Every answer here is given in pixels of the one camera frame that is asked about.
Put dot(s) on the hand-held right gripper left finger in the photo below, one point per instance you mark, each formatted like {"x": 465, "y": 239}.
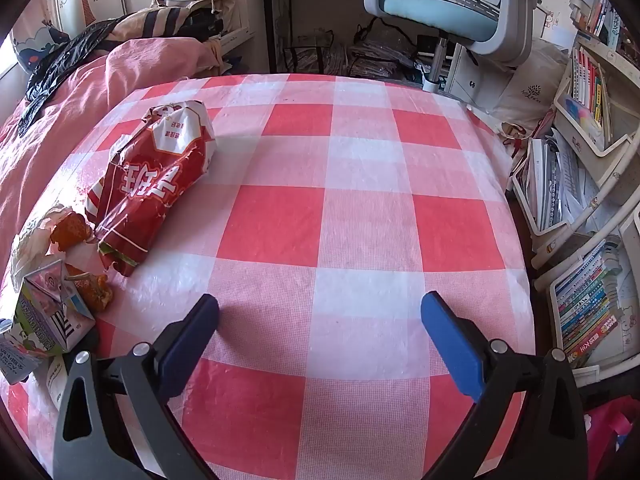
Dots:
{"x": 190, "y": 340}

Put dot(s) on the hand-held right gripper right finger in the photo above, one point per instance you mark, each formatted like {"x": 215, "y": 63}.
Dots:
{"x": 450, "y": 345}

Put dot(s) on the orange fried food stick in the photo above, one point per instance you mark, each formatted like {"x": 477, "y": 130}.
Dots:
{"x": 95, "y": 292}

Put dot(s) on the white printed wrapper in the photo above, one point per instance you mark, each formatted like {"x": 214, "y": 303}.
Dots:
{"x": 57, "y": 380}

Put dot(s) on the pink printed milk carton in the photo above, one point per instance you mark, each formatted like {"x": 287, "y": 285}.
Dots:
{"x": 50, "y": 310}

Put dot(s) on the red snack bag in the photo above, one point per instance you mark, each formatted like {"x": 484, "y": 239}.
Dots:
{"x": 150, "y": 185}

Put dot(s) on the small blue white carton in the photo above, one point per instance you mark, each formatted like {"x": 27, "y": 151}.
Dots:
{"x": 15, "y": 355}

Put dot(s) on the white tissue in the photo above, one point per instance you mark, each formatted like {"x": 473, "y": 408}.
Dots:
{"x": 30, "y": 255}

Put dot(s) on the row of colourful thin books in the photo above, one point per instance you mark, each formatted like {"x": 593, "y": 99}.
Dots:
{"x": 590, "y": 305}

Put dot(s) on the magenta bag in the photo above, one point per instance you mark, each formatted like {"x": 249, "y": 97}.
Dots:
{"x": 610, "y": 430}

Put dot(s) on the stack of white workbooks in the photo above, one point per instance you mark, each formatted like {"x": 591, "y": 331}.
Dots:
{"x": 555, "y": 180}

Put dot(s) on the red white checkered tablecloth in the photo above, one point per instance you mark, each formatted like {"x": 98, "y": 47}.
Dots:
{"x": 320, "y": 185}

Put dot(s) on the white bookshelf rack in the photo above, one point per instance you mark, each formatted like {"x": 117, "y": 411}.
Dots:
{"x": 590, "y": 130}

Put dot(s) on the small white drawer cabinet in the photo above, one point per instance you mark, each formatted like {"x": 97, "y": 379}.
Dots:
{"x": 475, "y": 80}

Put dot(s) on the white tote bag tree print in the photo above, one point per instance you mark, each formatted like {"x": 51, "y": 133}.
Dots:
{"x": 530, "y": 90}

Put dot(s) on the pink blanket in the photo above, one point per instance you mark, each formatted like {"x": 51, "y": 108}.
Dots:
{"x": 75, "y": 95}

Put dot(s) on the row of upright books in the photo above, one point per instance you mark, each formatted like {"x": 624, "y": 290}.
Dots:
{"x": 590, "y": 90}

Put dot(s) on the clear black-trimmed storage bag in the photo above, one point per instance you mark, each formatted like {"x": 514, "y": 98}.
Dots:
{"x": 380, "y": 55}
{"x": 315, "y": 55}

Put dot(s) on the black shiny jacket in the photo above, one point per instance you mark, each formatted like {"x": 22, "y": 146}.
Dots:
{"x": 60, "y": 60}

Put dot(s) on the black bag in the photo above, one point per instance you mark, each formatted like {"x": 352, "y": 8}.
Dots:
{"x": 200, "y": 25}

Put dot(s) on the beige striped cloth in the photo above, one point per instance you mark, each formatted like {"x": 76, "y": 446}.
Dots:
{"x": 150, "y": 22}

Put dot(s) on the black framed panel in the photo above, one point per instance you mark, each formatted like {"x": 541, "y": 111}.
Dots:
{"x": 277, "y": 30}

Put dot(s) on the grey blue office chair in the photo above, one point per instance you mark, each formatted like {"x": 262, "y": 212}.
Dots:
{"x": 435, "y": 15}

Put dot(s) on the pink whale print curtain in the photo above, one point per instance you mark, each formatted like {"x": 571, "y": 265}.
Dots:
{"x": 40, "y": 45}

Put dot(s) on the group of tall books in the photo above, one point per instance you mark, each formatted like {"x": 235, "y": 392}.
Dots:
{"x": 600, "y": 15}

